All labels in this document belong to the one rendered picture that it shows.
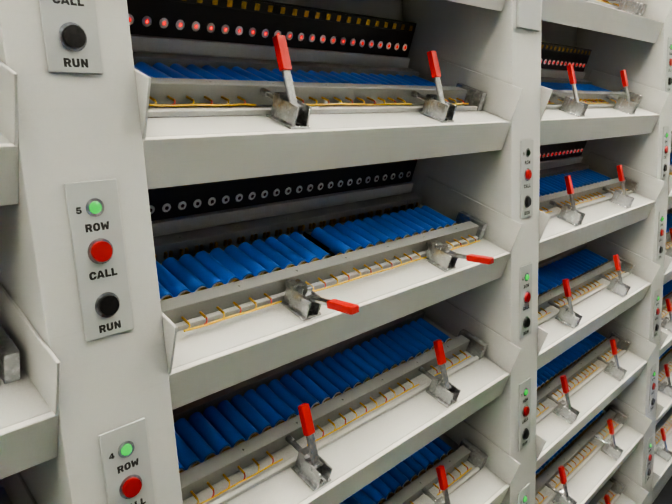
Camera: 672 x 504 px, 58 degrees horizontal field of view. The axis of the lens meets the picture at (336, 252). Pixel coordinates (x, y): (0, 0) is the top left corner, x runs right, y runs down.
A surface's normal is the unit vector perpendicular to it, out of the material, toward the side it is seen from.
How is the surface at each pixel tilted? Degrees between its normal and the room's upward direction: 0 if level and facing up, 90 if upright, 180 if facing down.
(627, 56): 90
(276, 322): 22
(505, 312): 90
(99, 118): 90
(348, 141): 112
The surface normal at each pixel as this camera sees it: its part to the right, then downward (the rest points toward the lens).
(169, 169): 0.69, 0.46
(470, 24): -0.69, 0.18
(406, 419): 0.22, -0.87
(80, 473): 0.72, 0.10
